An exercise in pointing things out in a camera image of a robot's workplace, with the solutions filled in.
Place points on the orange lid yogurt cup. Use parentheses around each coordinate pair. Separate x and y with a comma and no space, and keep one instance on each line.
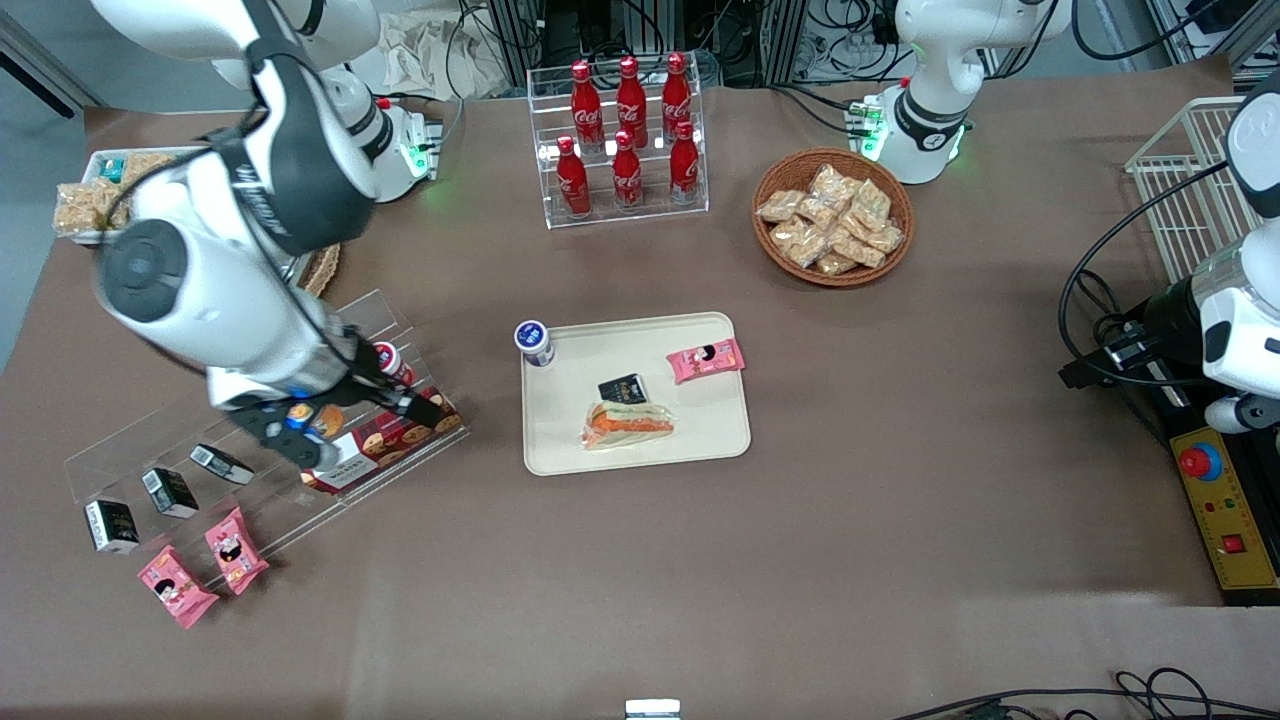
(325,420)

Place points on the white rectangular snack tray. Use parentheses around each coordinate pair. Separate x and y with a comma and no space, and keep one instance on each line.
(92,160)

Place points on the aluminium equipment frame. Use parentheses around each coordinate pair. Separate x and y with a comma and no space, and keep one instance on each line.
(760,40)

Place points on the yellow emergency stop box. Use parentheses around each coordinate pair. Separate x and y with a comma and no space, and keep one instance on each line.
(1225,520)

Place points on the crumpled beige paper bag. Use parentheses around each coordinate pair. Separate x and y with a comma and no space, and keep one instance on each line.
(430,55)

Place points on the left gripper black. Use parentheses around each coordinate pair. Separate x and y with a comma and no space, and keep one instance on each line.
(1166,312)

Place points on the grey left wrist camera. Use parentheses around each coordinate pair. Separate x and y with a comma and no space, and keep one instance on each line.
(1240,413)

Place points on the clear acrylic bottle rack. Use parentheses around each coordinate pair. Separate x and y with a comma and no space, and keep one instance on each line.
(540,210)

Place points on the clear bag of crackers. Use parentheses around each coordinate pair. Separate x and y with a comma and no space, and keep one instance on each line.
(882,236)
(872,203)
(836,263)
(830,183)
(798,242)
(818,212)
(780,206)
(858,250)

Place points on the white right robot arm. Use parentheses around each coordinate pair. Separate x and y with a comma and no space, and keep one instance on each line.
(220,300)

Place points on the pink snack packet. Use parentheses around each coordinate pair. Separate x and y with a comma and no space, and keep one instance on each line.
(177,588)
(706,361)
(237,552)

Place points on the brown table cover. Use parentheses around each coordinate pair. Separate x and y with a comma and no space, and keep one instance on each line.
(900,480)

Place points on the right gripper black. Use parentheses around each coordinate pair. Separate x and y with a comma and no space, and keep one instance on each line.
(385,393)

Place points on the teal snack packet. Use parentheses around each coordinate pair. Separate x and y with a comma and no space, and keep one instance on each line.
(112,170)

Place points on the red cola bottle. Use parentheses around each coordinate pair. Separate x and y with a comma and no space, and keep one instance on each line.
(631,100)
(676,95)
(627,175)
(573,180)
(684,168)
(586,105)

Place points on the light straw wicker basket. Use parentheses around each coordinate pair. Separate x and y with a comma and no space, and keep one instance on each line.
(322,270)

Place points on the red plaid cookie box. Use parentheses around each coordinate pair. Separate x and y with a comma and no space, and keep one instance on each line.
(400,445)

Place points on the blue lid yogurt cup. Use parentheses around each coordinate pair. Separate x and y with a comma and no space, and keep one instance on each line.
(533,340)

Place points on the triangle sandwich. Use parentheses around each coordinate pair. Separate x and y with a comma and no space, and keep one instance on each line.
(628,425)

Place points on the brown wicker basket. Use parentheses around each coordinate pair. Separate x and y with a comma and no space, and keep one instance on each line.
(770,262)

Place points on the clear acrylic stepped display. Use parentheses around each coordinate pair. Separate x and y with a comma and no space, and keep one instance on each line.
(120,470)

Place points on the small white device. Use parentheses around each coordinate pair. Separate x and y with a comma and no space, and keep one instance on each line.
(652,710)

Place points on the red lid yogurt cup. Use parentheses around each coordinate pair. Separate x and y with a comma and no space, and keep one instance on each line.
(397,365)

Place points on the beige plastic tray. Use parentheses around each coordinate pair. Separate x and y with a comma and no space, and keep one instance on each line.
(700,430)

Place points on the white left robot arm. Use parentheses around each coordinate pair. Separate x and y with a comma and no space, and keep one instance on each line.
(940,60)

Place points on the small black carton box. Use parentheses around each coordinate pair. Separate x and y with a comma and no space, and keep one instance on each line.
(622,388)
(222,464)
(170,493)
(112,526)

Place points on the puffed rice snack packet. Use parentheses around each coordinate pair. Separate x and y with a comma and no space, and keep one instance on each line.
(145,165)
(75,210)
(112,205)

